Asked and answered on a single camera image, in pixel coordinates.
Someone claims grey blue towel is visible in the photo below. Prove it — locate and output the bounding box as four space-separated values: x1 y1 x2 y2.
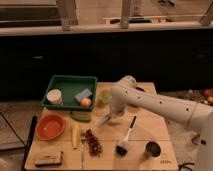
99 115 111 126

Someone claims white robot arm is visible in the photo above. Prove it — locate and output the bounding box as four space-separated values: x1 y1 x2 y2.
109 75 213 171

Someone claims dark maroon bowl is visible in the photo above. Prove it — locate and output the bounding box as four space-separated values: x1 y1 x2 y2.
136 87 145 92

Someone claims orange red bowl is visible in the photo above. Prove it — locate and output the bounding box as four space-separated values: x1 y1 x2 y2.
36 114 66 141

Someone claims light green cup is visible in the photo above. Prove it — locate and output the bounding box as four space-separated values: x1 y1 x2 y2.
100 90 110 104

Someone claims blue sponge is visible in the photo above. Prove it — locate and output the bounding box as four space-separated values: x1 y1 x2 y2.
74 88 92 102

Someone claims orange peach fruit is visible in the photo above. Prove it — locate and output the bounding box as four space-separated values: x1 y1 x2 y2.
80 98 91 107

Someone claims green plastic tray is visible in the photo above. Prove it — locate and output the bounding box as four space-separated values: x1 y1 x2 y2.
41 75 97 112

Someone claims green cucumber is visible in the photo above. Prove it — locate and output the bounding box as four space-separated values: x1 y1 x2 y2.
70 112 91 123

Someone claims yellow banana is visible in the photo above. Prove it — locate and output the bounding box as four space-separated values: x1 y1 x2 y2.
72 124 80 150

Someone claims silver fork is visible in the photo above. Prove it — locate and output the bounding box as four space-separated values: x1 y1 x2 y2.
80 132 86 170

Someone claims dark grape bunch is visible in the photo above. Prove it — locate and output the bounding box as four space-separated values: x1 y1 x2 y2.
86 129 102 156

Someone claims dark metal cup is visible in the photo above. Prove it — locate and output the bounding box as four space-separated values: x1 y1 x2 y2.
144 141 161 158

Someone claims brown rectangular sponge block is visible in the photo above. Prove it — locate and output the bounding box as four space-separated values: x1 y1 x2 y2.
34 151 63 167

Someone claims black handled dish brush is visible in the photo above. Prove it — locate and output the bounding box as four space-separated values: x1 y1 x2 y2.
116 116 136 156

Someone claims black cable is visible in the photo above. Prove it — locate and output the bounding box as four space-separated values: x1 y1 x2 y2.
178 161 196 171

